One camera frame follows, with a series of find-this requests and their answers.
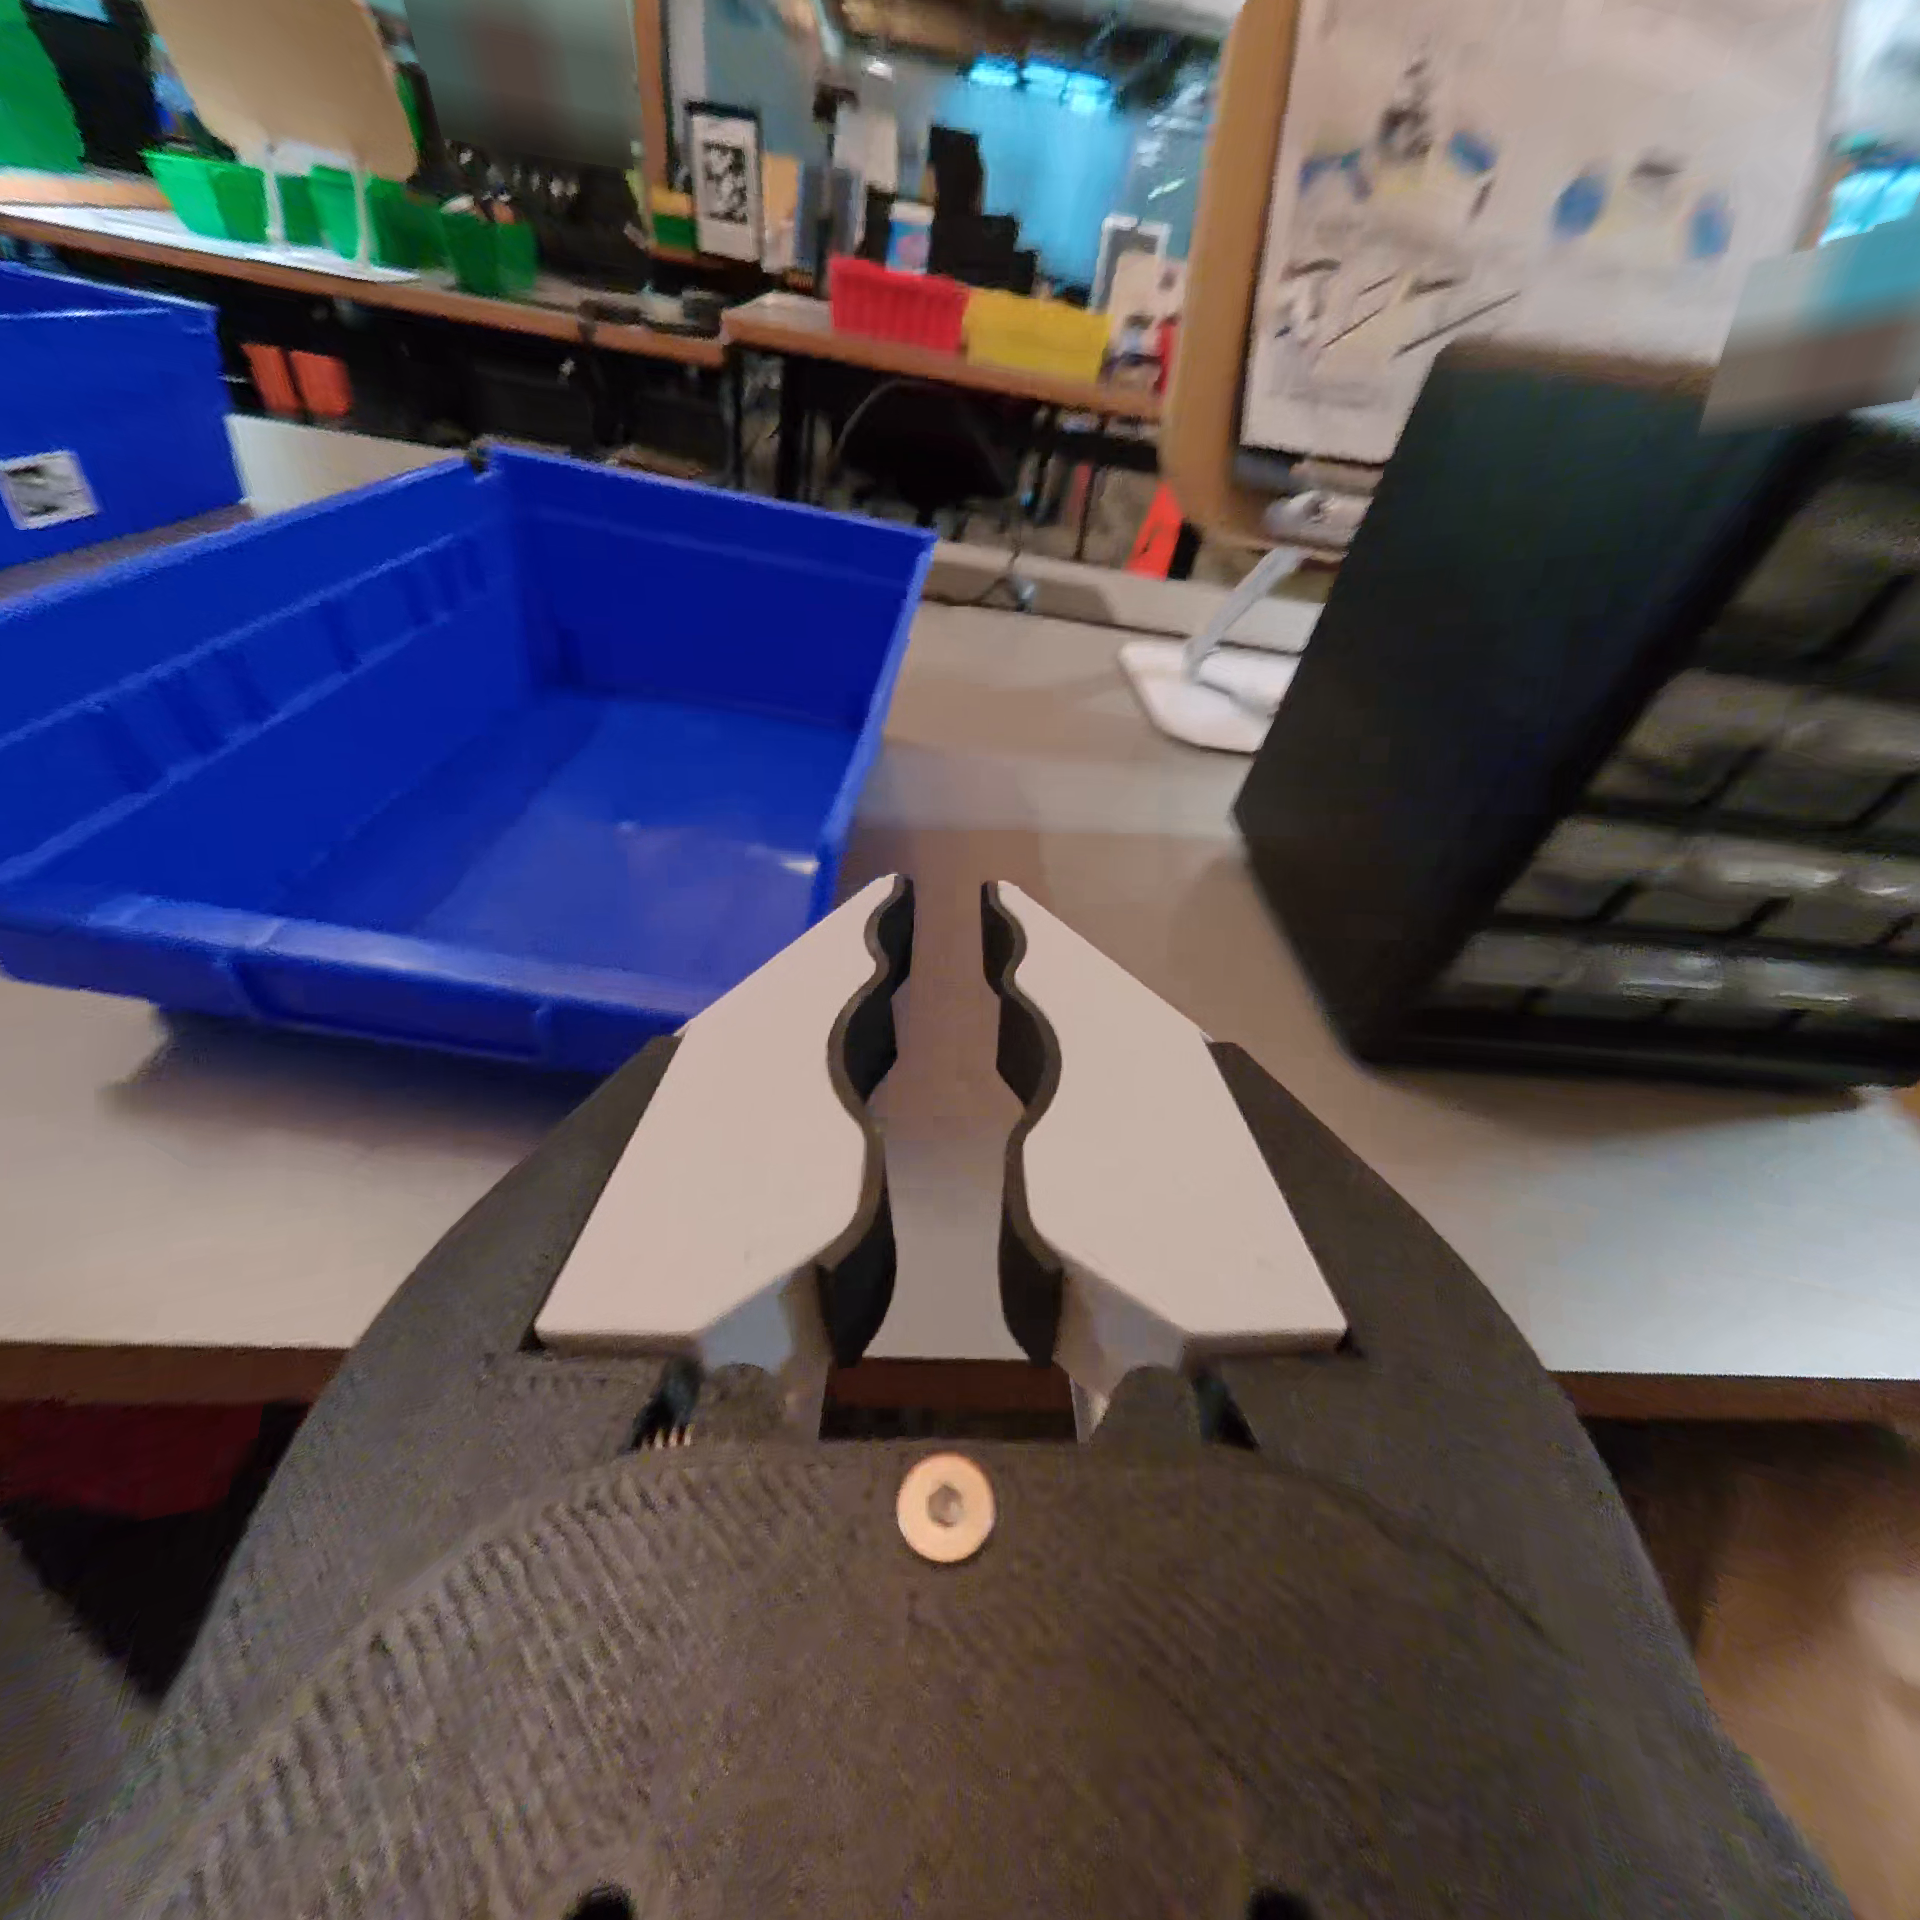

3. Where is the yellow storage bin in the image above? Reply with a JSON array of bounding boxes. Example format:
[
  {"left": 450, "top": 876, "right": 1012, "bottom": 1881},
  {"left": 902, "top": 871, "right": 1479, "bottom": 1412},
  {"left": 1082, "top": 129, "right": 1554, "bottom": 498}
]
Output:
[{"left": 961, "top": 289, "right": 1114, "bottom": 385}]

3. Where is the wooden table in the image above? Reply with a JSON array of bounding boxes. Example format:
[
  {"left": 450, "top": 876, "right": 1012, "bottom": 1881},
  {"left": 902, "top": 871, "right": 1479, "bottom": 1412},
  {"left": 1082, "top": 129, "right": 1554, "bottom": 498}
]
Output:
[
  {"left": 719, "top": 293, "right": 1162, "bottom": 425},
  {"left": 0, "top": 201, "right": 728, "bottom": 369}
]

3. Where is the large blue bin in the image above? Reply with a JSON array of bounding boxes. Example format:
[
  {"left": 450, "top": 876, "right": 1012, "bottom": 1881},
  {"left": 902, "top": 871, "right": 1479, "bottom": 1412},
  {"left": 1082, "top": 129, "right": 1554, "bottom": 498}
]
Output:
[{"left": 0, "top": 446, "right": 940, "bottom": 1075}]

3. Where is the wall poster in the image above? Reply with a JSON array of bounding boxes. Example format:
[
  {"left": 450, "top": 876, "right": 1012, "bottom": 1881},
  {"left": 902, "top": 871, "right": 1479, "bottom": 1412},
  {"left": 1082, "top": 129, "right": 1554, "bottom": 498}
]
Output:
[{"left": 1237, "top": 0, "right": 1853, "bottom": 466}]

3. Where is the red storage bin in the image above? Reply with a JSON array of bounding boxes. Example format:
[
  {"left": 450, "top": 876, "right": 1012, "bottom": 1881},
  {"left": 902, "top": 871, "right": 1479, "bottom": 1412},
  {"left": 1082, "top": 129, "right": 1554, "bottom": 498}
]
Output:
[{"left": 828, "top": 257, "right": 972, "bottom": 354}]

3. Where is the white desk stand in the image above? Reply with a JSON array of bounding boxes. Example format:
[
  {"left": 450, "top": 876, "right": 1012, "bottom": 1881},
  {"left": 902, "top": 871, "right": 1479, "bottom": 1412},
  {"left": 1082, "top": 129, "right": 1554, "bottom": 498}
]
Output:
[{"left": 1117, "top": 497, "right": 1353, "bottom": 755}]

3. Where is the black drawer cabinet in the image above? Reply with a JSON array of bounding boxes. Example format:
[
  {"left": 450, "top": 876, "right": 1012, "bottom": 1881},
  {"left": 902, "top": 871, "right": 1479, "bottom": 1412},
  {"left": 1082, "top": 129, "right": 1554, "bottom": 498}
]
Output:
[{"left": 1232, "top": 353, "right": 1920, "bottom": 1089}]

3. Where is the beige board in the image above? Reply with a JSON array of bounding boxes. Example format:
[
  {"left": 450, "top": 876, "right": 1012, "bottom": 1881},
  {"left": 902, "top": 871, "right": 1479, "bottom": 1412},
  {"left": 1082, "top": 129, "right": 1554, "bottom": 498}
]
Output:
[{"left": 141, "top": 0, "right": 423, "bottom": 183}]

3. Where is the set of clear cabinet drawers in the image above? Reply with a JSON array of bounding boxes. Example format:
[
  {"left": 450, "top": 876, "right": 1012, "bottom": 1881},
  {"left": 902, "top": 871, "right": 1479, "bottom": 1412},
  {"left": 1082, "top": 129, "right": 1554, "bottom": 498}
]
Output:
[{"left": 1416, "top": 428, "right": 1920, "bottom": 1052}]

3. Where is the row of green bins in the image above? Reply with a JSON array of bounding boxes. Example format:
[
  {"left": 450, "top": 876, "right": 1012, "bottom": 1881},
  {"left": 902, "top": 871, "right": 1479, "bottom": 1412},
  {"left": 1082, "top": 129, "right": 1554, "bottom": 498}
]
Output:
[{"left": 141, "top": 147, "right": 542, "bottom": 300}]

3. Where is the black chair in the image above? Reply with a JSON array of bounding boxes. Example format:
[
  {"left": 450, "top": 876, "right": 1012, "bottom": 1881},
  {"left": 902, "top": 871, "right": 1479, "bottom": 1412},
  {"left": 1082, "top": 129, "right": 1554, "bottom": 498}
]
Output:
[{"left": 824, "top": 375, "right": 1038, "bottom": 529}]

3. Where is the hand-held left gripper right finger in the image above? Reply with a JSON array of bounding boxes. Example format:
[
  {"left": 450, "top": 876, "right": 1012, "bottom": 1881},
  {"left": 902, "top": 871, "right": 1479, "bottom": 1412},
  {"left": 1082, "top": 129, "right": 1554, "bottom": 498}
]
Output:
[{"left": 983, "top": 881, "right": 1349, "bottom": 1426}]

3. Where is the grey desk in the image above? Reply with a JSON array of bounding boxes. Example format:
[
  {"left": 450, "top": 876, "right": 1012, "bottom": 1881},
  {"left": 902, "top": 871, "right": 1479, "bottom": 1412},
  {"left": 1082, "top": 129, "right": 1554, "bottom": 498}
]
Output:
[{"left": 0, "top": 412, "right": 1920, "bottom": 1420}]

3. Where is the blue bin with label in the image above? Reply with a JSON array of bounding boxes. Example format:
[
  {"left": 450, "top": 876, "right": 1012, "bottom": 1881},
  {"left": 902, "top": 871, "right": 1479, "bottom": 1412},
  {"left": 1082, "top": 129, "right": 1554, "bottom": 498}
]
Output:
[{"left": 0, "top": 262, "right": 245, "bottom": 571}]

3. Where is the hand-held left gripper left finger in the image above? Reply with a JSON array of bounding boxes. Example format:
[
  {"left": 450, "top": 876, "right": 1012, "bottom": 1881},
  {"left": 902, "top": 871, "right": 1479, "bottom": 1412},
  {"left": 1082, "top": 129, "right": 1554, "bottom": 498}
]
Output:
[{"left": 534, "top": 874, "right": 916, "bottom": 1374}]

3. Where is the black white tag sign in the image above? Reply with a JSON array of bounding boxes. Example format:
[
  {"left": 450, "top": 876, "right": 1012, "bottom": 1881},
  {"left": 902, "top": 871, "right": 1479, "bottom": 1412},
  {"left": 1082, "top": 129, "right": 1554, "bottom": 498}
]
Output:
[{"left": 680, "top": 100, "right": 767, "bottom": 266}]

